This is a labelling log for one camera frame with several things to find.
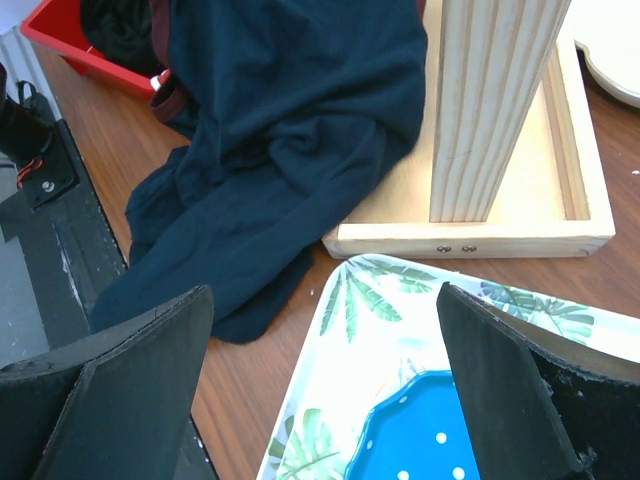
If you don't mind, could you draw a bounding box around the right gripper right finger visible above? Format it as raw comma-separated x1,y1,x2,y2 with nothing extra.
436,282,639,479

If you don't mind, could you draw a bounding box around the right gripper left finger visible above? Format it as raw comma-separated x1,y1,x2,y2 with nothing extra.
1,287,215,479

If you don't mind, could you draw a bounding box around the navy tank top red trim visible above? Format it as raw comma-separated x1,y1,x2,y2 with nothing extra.
89,1,427,344

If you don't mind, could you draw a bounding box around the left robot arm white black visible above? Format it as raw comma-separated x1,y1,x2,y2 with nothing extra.
1,65,53,168

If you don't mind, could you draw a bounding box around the wooden hanger rack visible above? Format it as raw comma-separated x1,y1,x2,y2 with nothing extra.
323,1,615,258

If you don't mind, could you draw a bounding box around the blue dotted plate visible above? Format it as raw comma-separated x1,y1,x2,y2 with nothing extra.
344,370,480,480

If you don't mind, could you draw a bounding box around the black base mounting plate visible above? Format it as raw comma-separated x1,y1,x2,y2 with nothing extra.
0,89,221,480

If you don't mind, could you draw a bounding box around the floral leaf tray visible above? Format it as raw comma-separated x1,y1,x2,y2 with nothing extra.
258,254,639,479

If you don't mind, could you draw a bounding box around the black garment in bin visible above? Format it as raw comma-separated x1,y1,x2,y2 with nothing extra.
80,0,165,77

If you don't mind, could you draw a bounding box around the white divided dish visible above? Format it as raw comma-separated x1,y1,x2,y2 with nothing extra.
568,0,640,108

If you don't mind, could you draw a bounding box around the red plastic bin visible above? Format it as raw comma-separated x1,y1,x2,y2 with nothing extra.
20,0,154,100

